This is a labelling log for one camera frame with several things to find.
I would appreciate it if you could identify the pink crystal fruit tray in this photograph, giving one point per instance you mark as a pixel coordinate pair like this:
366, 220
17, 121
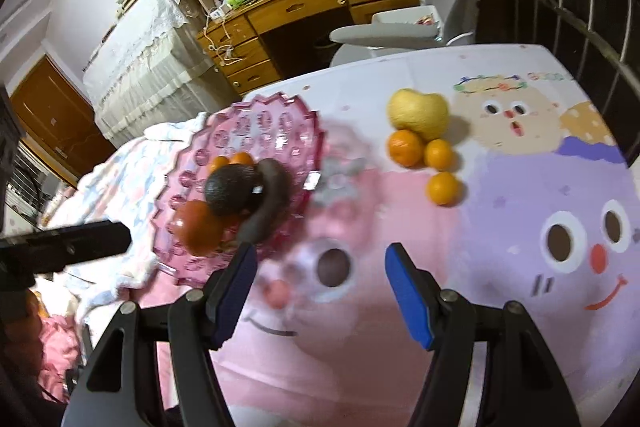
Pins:
275, 126

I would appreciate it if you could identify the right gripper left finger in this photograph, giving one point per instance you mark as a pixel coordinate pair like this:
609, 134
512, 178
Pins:
226, 292

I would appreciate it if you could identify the cartoon printed bedsheet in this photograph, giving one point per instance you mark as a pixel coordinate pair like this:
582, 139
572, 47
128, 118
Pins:
548, 215

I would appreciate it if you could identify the orange tangerine with crack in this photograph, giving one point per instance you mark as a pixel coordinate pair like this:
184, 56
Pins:
217, 162

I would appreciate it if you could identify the wooden door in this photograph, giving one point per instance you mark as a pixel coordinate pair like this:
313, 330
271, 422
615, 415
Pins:
59, 123

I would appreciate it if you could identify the dark avocado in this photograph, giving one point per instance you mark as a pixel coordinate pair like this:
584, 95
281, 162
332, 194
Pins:
233, 189

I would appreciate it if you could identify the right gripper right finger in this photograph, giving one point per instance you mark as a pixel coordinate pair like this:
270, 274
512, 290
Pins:
417, 295

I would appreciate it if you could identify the small orange tangerine lower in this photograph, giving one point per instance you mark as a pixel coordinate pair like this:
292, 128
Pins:
443, 189

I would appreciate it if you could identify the small orange tangerine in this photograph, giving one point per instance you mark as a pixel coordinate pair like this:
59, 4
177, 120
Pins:
439, 155
443, 189

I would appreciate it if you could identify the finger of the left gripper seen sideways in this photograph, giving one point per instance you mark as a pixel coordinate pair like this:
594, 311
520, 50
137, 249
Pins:
94, 241

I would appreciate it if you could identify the dark overripe banana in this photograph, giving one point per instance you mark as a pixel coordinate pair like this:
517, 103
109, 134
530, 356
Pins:
277, 190

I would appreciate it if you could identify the red apple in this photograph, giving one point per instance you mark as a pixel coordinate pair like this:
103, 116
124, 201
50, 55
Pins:
197, 229

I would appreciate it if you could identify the white lace covered cabinet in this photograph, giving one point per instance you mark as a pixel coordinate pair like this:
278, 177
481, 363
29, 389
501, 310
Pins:
151, 69

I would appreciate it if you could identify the wooden desk with drawers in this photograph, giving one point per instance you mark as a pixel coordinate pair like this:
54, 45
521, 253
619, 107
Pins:
272, 40

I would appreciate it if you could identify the yellow pear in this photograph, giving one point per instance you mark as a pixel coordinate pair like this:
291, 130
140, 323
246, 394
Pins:
427, 114

